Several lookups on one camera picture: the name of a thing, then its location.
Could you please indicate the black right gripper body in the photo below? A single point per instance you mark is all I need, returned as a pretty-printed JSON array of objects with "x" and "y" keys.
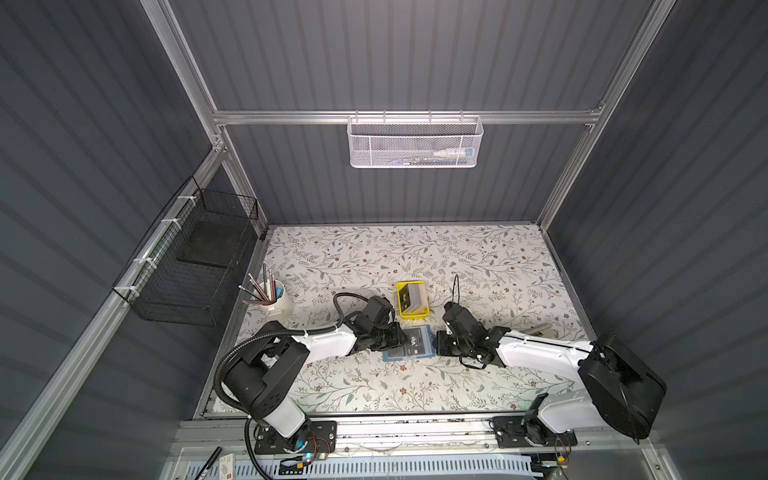
[{"x": 450, "y": 343}]

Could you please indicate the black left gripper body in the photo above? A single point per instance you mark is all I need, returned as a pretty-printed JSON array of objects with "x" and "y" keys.
[{"x": 393, "y": 337}]

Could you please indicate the blue leather card holder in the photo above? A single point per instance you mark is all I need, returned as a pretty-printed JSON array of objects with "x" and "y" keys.
[{"x": 396, "y": 354}]

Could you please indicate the yellow plastic card tray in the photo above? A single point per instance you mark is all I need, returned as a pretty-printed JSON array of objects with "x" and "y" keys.
[{"x": 418, "y": 316}]

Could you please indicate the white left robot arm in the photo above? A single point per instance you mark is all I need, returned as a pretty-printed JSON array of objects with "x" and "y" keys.
[{"x": 256, "y": 376}]

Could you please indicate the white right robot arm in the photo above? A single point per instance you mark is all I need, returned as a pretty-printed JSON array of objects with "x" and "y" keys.
[{"x": 612, "y": 386}]

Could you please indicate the white pen cup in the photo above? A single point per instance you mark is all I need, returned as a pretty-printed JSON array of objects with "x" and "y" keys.
[{"x": 282, "y": 308}]

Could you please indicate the pens in cup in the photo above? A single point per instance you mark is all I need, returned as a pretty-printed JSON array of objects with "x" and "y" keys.
[{"x": 264, "y": 291}]

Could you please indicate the white tube in basket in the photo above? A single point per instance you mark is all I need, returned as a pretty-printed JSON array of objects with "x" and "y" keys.
[{"x": 450, "y": 156}]

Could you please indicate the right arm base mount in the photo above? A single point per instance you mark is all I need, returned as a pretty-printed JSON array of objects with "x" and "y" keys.
[{"x": 515, "y": 431}]

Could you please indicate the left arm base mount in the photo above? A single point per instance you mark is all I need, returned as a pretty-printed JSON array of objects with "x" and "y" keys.
[{"x": 315, "y": 436}]

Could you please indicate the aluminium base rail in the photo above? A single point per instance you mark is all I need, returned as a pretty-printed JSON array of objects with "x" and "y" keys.
[{"x": 362, "y": 434}]

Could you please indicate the white wire mesh basket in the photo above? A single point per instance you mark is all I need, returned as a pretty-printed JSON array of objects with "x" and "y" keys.
[{"x": 389, "y": 141}]

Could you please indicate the black wire mesh basket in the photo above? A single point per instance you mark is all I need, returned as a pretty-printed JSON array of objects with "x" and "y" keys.
[{"x": 191, "y": 274}]

